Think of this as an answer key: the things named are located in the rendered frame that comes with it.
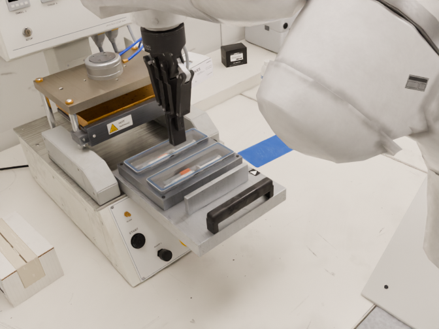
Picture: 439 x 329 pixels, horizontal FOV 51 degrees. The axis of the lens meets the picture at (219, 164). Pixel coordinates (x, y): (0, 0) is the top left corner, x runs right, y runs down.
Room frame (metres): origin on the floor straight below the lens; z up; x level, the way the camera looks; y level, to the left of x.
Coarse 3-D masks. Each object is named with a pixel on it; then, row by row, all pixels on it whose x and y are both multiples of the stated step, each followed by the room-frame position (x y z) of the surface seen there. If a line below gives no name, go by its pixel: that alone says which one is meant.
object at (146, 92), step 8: (144, 88) 0.99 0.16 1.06; (152, 88) 0.99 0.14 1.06; (120, 96) 0.96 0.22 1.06; (128, 96) 0.96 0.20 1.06; (136, 96) 0.95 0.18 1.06; (144, 96) 0.95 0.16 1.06; (152, 96) 0.95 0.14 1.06; (56, 104) 0.98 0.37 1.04; (104, 104) 0.92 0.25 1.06; (112, 104) 0.92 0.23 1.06; (120, 104) 0.92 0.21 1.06; (128, 104) 0.92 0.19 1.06; (64, 112) 0.96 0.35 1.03; (80, 112) 0.90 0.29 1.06; (88, 112) 0.89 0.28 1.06; (96, 112) 0.89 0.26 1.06; (104, 112) 0.89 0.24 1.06; (112, 112) 0.89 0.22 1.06; (80, 120) 0.88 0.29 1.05; (88, 120) 0.86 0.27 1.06; (96, 120) 0.86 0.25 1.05
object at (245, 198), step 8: (256, 184) 0.66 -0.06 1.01; (264, 184) 0.66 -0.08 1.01; (272, 184) 0.67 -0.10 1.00; (248, 192) 0.64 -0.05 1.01; (256, 192) 0.64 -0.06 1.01; (264, 192) 0.66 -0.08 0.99; (272, 192) 0.67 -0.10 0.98; (232, 200) 0.62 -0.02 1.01; (240, 200) 0.62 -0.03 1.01; (248, 200) 0.63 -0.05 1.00; (216, 208) 0.60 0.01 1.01; (224, 208) 0.60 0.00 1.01; (232, 208) 0.61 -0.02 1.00; (240, 208) 0.62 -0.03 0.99; (208, 216) 0.59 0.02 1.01; (216, 216) 0.59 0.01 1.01; (224, 216) 0.59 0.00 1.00; (208, 224) 0.59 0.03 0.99; (216, 224) 0.58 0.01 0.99; (216, 232) 0.58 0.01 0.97
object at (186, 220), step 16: (224, 176) 0.69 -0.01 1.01; (240, 176) 0.71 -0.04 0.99; (256, 176) 0.74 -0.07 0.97; (128, 192) 0.74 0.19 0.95; (192, 192) 0.65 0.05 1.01; (208, 192) 0.66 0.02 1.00; (224, 192) 0.69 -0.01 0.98; (240, 192) 0.69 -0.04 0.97; (144, 208) 0.69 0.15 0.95; (160, 208) 0.66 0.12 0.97; (176, 208) 0.66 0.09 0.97; (192, 208) 0.64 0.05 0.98; (208, 208) 0.65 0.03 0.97; (256, 208) 0.64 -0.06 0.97; (176, 224) 0.61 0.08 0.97; (192, 224) 0.61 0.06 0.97; (224, 224) 0.60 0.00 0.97; (240, 224) 0.62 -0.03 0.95; (192, 240) 0.57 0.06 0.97; (208, 240) 0.57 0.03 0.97; (224, 240) 0.59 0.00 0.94
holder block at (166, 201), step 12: (204, 144) 0.83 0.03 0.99; (180, 156) 0.79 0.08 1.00; (240, 156) 0.78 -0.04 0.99; (120, 168) 0.77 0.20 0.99; (156, 168) 0.75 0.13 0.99; (216, 168) 0.74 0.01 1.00; (228, 168) 0.75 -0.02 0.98; (132, 180) 0.74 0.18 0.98; (144, 180) 0.72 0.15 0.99; (192, 180) 0.71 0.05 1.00; (204, 180) 0.71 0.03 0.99; (144, 192) 0.70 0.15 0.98; (156, 192) 0.68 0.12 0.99; (180, 192) 0.68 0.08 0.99; (168, 204) 0.66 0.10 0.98
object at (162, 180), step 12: (216, 144) 0.81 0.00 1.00; (192, 156) 0.78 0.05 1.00; (204, 156) 0.77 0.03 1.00; (216, 156) 0.77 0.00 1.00; (168, 168) 0.74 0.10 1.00; (180, 168) 0.74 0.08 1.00; (192, 168) 0.73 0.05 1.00; (156, 180) 0.70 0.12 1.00; (168, 180) 0.70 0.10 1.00; (180, 180) 0.70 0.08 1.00
